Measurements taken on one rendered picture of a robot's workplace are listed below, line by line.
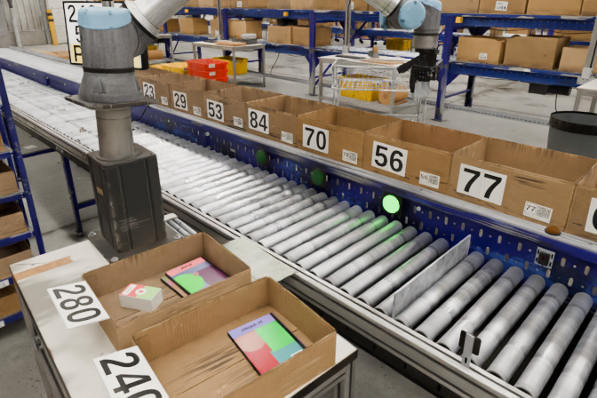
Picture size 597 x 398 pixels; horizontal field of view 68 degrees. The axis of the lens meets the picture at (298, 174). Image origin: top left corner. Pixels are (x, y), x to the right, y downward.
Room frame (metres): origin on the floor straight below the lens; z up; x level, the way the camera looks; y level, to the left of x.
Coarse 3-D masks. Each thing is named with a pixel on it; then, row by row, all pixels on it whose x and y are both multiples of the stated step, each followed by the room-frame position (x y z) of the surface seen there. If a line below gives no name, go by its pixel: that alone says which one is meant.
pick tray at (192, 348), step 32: (256, 288) 1.01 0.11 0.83; (192, 320) 0.89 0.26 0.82; (224, 320) 0.94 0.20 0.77; (288, 320) 0.96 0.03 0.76; (320, 320) 0.86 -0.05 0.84; (160, 352) 0.83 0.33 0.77; (192, 352) 0.84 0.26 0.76; (224, 352) 0.84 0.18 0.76; (320, 352) 0.78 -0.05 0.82; (192, 384) 0.74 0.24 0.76; (224, 384) 0.75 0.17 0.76; (256, 384) 0.67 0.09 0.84; (288, 384) 0.72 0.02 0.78
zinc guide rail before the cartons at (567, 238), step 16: (80, 80) 3.93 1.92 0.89; (176, 112) 2.75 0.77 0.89; (224, 128) 2.38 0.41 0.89; (272, 144) 2.09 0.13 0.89; (320, 160) 1.86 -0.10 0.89; (368, 176) 1.67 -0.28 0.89; (384, 176) 1.67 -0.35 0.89; (416, 192) 1.51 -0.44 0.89; (432, 192) 1.51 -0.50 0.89; (464, 208) 1.38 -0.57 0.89; (480, 208) 1.37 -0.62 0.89; (512, 224) 1.27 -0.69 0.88; (528, 224) 1.26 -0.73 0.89; (560, 240) 1.17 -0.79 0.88; (576, 240) 1.15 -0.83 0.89
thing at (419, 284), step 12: (468, 240) 1.32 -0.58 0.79; (456, 252) 1.26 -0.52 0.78; (432, 264) 1.15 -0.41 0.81; (444, 264) 1.21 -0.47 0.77; (456, 264) 1.27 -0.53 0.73; (420, 276) 1.10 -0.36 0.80; (432, 276) 1.15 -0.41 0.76; (408, 288) 1.05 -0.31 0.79; (420, 288) 1.10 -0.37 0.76; (396, 300) 1.01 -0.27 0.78; (408, 300) 1.06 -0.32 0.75; (396, 312) 1.01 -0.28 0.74
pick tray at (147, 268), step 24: (192, 240) 1.25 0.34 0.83; (120, 264) 1.11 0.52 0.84; (144, 264) 1.15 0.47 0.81; (168, 264) 1.20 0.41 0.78; (216, 264) 1.22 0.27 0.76; (240, 264) 1.11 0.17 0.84; (96, 288) 1.05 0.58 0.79; (120, 288) 1.10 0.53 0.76; (168, 288) 1.10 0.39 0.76; (216, 288) 0.99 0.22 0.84; (120, 312) 0.99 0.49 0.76; (144, 312) 0.99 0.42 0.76; (168, 312) 0.90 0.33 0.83; (120, 336) 0.83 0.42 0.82
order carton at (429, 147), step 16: (384, 128) 1.86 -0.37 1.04; (400, 128) 1.95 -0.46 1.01; (416, 128) 1.91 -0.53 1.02; (432, 128) 1.86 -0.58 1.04; (448, 128) 1.81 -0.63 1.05; (368, 144) 1.74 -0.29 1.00; (400, 144) 1.64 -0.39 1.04; (416, 144) 1.59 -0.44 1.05; (432, 144) 1.85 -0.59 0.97; (448, 144) 1.80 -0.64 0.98; (464, 144) 1.75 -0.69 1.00; (368, 160) 1.74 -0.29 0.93; (416, 160) 1.58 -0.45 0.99; (432, 160) 1.54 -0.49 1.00; (448, 160) 1.50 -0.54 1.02; (400, 176) 1.63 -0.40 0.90; (416, 176) 1.58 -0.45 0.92; (448, 176) 1.49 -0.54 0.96
